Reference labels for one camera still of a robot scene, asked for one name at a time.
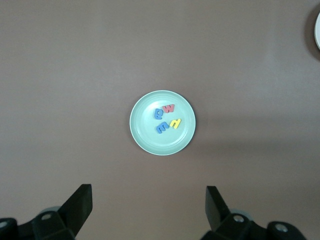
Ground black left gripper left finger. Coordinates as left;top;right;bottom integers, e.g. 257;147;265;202
0;184;94;240

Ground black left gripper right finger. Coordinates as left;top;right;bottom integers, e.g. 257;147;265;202
201;185;309;240

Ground yellow foam small h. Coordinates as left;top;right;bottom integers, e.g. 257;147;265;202
169;118;182;130

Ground blue foam letter m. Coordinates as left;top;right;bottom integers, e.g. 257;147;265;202
155;121;170;135

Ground blue foam letter a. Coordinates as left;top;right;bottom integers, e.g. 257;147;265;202
153;107;165;120

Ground green plate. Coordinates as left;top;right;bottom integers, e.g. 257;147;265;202
129;90;197;156

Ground beige plate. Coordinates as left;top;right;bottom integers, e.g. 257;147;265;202
313;10;320;51

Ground brown table cover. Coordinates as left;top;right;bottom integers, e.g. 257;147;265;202
0;0;320;240

